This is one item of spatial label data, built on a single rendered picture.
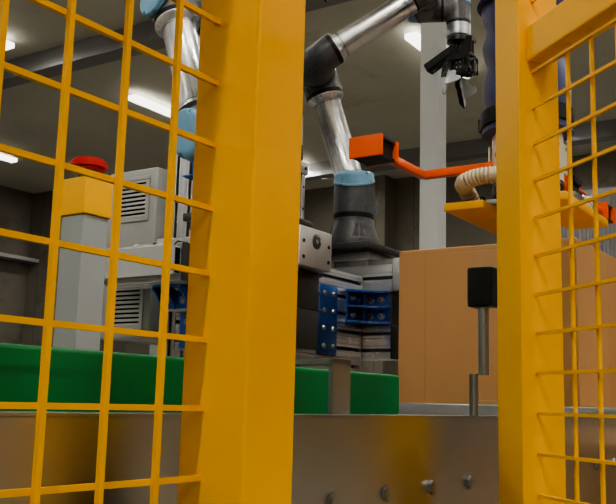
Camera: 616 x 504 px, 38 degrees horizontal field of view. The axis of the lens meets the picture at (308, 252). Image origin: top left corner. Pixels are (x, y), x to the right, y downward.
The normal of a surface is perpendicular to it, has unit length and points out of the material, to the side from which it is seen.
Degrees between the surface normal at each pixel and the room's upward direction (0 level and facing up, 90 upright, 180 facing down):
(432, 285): 90
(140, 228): 90
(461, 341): 90
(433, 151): 90
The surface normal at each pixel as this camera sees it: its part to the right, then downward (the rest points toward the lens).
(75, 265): -0.56, -0.15
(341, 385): 0.83, -0.07
